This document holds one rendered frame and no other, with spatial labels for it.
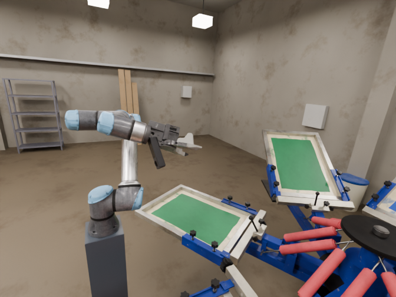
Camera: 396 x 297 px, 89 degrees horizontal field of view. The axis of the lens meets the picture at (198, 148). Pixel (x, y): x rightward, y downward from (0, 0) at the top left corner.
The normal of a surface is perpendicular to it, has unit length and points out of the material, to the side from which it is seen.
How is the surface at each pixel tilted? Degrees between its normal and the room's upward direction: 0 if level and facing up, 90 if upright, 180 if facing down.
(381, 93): 90
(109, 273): 90
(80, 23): 90
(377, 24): 90
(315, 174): 32
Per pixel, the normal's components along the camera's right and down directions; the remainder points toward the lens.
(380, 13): -0.89, 0.09
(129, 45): 0.46, 0.29
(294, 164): 0.01, -0.65
